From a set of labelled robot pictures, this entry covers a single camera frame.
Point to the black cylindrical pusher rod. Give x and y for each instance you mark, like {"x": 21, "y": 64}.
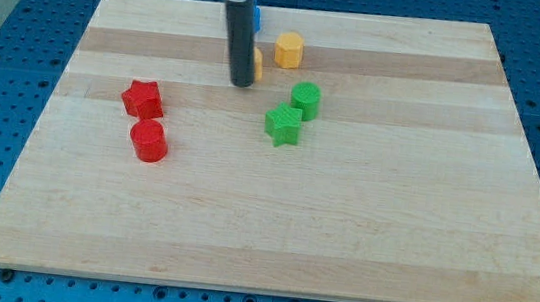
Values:
{"x": 240, "y": 33}

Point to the yellow heart block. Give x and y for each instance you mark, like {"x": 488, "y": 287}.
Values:
{"x": 258, "y": 64}

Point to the yellow hexagon block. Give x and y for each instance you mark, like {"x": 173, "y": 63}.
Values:
{"x": 289, "y": 48}

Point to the blue block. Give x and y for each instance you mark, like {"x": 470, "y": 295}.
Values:
{"x": 257, "y": 19}

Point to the green cylinder block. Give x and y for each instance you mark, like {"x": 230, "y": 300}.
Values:
{"x": 306, "y": 97}

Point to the green star block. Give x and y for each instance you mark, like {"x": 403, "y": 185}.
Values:
{"x": 283, "y": 124}

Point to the red star block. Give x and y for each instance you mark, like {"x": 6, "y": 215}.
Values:
{"x": 143, "y": 100}

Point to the red cylinder block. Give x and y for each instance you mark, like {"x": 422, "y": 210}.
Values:
{"x": 149, "y": 140}

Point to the wooden board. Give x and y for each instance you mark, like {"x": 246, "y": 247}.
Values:
{"x": 414, "y": 183}

